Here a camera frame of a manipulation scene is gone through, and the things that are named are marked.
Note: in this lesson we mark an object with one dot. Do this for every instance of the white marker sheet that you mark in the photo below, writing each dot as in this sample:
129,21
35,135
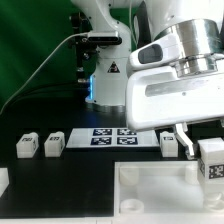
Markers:
110,137

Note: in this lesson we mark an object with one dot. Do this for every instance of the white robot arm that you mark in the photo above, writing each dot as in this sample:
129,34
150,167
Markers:
198,25

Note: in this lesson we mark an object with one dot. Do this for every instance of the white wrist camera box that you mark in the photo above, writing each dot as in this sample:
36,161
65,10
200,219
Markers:
160,52

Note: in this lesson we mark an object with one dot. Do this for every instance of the black mounted camera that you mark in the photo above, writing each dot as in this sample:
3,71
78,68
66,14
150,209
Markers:
102,38

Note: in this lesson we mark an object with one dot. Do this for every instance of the white square tabletop part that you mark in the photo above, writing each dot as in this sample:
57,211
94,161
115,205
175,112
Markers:
166,192

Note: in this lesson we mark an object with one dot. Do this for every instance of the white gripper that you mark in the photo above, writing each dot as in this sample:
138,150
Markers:
157,98

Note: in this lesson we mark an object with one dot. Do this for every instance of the white left obstacle block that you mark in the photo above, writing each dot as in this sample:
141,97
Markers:
4,180

